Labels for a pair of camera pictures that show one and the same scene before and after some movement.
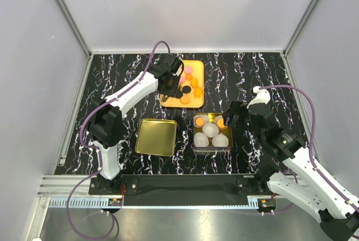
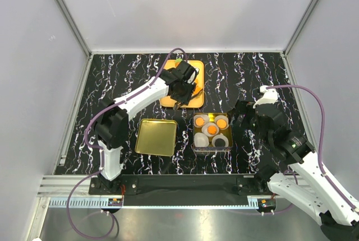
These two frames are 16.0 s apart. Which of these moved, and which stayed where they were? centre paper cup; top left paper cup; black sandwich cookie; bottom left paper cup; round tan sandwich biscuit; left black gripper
Moved: black sandwich cookie; left black gripper
Stayed: bottom left paper cup; centre paper cup; round tan sandwich biscuit; top left paper cup
